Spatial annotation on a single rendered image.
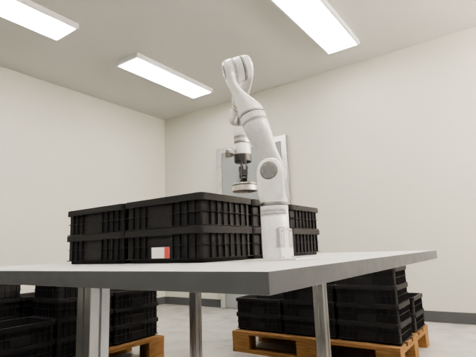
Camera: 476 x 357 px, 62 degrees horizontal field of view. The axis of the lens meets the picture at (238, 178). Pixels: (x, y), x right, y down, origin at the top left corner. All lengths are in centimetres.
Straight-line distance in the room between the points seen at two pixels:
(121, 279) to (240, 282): 33
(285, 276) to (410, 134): 380
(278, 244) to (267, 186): 19
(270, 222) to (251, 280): 58
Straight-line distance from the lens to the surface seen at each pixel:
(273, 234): 127
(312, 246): 199
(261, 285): 70
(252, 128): 137
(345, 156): 461
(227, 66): 148
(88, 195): 530
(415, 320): 309
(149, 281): 88
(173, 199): 140
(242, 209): 150
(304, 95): 501
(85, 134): 542
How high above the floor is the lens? 74
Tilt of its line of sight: 10 degrees up
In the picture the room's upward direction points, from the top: 2 degrees counter-clockwise
